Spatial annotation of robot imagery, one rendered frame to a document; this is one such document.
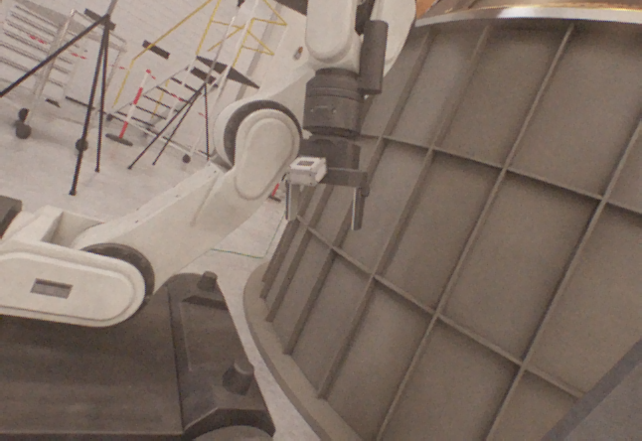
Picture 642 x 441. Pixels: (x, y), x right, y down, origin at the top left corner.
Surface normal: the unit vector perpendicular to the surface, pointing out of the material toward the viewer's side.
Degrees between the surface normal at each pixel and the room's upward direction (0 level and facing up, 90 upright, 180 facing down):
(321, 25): 97
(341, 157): 97
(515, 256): 90
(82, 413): 0
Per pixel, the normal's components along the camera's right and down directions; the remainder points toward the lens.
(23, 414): 0.41, -0.91
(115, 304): 0.43, 0.23
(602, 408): -0.13, 0.04
